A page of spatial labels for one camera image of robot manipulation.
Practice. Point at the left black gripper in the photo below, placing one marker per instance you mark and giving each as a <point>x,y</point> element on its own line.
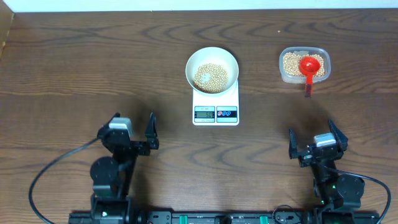
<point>142,149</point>

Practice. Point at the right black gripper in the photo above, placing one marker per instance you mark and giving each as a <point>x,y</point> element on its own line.
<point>305,158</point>

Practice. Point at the red plastic measuring scoop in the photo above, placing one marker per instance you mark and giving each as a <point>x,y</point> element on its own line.
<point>309,66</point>

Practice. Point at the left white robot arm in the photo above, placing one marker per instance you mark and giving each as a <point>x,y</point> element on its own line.
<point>112,174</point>

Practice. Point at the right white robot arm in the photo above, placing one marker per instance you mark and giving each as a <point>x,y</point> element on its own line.
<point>340,193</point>

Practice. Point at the soybeans in bowl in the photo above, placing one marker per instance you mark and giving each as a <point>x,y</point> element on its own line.
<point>211,78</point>

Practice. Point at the white digital kitchen scale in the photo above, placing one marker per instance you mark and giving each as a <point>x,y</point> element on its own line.
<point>216,110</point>

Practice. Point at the white round bowl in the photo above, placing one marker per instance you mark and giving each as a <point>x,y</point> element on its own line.
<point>215,55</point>

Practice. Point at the pile of soybeans in container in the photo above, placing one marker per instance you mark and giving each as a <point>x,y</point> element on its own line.
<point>291,64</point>

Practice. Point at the clear plastic container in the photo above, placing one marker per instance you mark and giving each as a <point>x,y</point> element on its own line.
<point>302,51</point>

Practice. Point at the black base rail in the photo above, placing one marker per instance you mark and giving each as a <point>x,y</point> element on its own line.
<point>283,217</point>

